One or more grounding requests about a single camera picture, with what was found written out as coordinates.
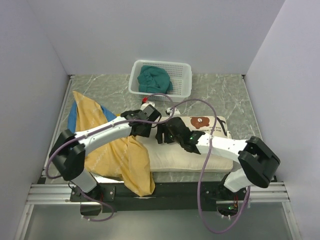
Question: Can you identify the blue yellow Pikachu pillowcase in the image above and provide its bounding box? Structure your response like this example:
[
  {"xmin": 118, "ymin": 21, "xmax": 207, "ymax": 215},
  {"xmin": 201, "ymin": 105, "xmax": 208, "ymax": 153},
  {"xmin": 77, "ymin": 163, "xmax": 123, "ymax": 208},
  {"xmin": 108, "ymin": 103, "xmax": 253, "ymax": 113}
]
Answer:
[{"xmin": 67, "ymin": 91, "xmax": 155, "ymax": 197}]

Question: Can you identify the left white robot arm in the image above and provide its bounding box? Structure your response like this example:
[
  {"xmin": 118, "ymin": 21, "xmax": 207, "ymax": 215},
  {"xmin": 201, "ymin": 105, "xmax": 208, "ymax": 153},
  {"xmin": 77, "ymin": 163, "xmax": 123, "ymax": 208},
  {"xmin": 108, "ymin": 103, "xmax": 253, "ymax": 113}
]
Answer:
[{"xmin": 48, "ymin": 105, "xmax": 161, "ymax": 201}]

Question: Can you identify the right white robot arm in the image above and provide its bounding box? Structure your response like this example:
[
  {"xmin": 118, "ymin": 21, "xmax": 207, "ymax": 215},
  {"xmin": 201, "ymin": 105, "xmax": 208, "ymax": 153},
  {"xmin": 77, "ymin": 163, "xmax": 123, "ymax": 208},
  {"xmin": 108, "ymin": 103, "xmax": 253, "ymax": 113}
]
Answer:
[{"xmin": 155, "ymin": 117, "xmax": 281, "ymax": 200}]

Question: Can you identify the green cloth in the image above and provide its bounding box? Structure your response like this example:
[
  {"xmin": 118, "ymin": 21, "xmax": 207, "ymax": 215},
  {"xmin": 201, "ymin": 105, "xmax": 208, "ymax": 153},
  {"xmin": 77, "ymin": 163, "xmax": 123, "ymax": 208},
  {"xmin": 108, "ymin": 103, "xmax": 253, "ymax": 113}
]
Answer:
[{"xmin": 137, "ymin": 65, "xmax": 173, "ymax": 94}]

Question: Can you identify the white plastic basket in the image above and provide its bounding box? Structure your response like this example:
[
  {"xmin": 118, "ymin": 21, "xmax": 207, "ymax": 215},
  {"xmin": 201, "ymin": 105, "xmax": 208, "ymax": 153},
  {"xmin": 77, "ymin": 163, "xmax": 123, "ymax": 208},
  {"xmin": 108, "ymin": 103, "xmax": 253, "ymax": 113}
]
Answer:
[{"xmin": 128, "ymin": 60, "xmax": 192, "ymax": 103}]

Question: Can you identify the black base bar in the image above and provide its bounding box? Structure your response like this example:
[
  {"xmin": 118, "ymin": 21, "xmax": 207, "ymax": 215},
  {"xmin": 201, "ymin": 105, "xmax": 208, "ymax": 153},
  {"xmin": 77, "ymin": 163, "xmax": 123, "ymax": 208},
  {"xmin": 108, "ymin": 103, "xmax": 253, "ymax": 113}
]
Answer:
[{"xmin": 69, "ymin": 181, "xmax": 241, "ymax": 217}]

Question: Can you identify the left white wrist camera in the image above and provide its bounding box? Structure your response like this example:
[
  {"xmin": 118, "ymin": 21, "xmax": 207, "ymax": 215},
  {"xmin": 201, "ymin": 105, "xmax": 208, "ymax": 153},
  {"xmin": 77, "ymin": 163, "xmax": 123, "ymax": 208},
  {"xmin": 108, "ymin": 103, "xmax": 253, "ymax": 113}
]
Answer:
[{"xmin": 140, "ymin": 97, "xmax": 155, "ymax": 110}]

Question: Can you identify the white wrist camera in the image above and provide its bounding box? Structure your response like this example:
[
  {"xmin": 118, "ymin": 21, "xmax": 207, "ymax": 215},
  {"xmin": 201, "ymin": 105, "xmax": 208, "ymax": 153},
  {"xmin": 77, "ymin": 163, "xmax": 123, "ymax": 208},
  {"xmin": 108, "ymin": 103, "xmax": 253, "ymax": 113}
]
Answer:
[
  {"xmin": 165, "ymin": 107, "xmax": 181, "ymax": 118},
  {"xmin": 140, "ymin": 97, "xmax": 155, "ymax": 110}
]

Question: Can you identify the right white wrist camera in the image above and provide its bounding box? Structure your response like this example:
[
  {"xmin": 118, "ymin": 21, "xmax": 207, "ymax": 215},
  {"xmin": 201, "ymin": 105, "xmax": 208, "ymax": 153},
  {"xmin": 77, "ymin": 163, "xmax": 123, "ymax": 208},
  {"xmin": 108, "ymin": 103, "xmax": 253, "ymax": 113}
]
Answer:
[{"xmin": 165, "ymin": 107, "xmax": 181, "ymax": 118}]

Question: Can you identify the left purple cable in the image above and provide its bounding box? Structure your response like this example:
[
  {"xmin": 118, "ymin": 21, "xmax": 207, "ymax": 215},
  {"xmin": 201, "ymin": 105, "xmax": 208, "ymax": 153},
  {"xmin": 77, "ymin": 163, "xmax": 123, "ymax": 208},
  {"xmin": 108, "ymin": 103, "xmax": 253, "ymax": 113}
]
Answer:
[{"xmin": 44, "ymin": 93, "xmax": 175, "ymax": 223}]

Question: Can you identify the aluminium frame rail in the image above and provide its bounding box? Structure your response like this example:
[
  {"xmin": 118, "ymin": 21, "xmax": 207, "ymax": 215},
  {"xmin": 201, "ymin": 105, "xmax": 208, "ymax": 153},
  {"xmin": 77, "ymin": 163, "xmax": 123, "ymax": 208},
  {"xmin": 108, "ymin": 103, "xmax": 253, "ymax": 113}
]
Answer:
[{"xmin": 26, "ymin": 184, "xmax": 72, "ymax": 205}]

